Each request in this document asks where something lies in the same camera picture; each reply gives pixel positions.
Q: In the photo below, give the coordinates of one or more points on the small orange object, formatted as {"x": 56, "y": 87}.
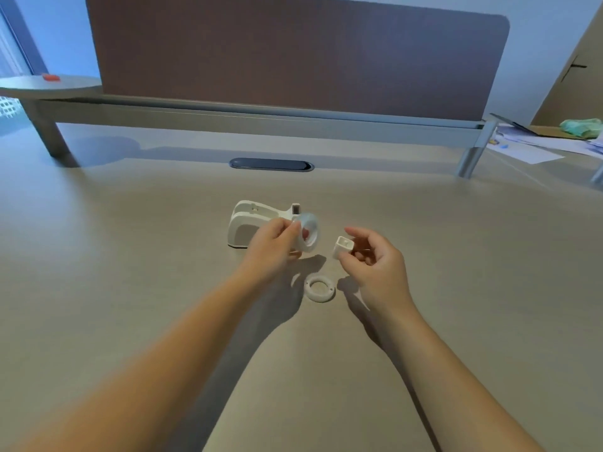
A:
{"x": 51, "y": 78}

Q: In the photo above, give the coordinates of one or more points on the white plastic spool core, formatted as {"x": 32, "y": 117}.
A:
{"x": 342, "y": 247}

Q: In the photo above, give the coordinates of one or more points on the person's left thumb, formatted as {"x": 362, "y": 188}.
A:
{"x": 286, "y": 224}

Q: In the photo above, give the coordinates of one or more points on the person's right forearm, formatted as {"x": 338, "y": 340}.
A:
{"x": 452, "y": 385}

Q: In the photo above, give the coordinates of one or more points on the person's right thumb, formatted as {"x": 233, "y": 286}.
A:
{"x": 347, "y": 264}

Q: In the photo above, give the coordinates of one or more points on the dark flat folder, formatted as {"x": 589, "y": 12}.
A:
{"x": 513, "y": 123}

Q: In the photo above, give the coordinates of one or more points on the window with blinds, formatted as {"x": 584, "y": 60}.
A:
{"x": 10, "y": 65}

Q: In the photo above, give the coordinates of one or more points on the brown cardboard board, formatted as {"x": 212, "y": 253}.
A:
{"x": 577, "y": 75}

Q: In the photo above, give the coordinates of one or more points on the white paper sheets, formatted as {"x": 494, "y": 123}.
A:
{"x": 532, "y": 148}

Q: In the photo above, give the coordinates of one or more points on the person's left forearm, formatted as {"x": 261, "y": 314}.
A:
{"x": 155, "y": 371}

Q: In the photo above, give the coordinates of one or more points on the person's right hand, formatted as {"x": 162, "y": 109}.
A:
{"x": 381, "y": 277}

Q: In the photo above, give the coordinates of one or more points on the clear tape roll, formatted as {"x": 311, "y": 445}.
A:
{"x": 312, "y": 232}

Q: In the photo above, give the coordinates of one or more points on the grey desk shelf rail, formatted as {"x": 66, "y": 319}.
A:
{"x": 264, "y": 119}

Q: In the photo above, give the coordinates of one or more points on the person's left hand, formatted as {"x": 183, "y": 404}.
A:
{"x": 269, "y": 251}

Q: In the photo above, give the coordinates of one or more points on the green crumpled cloth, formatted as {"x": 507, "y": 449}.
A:
{"x": 582, "y": 127}

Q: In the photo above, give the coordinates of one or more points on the white tape dispenser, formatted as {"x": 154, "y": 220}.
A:
{"x": 247, "y": 225}

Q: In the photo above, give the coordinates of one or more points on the brown desk divider panel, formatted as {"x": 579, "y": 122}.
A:
{"x": 297, "y": 51}

